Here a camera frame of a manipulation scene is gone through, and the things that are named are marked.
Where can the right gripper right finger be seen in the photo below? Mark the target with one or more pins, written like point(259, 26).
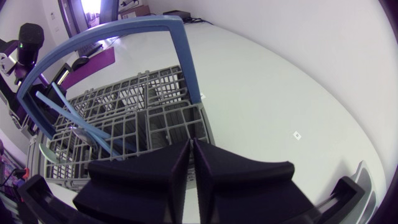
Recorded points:
point(245, 189)

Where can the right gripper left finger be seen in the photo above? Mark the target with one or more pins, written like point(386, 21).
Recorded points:
point(140, 186)

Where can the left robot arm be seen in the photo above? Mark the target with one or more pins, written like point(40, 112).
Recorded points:
point(30, 40)

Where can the steel spoon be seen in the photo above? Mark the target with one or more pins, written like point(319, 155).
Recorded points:
point(83, 137)

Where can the pale plastic spoon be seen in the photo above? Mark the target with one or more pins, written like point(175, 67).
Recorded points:
point(48, 154)

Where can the dark mat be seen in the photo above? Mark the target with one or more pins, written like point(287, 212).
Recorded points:
point(99, 60)

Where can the brown cardboard box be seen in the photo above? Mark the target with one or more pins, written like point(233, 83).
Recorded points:
point(135, 12)

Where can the black power brick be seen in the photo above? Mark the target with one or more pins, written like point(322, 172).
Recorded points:
point(176, 14)

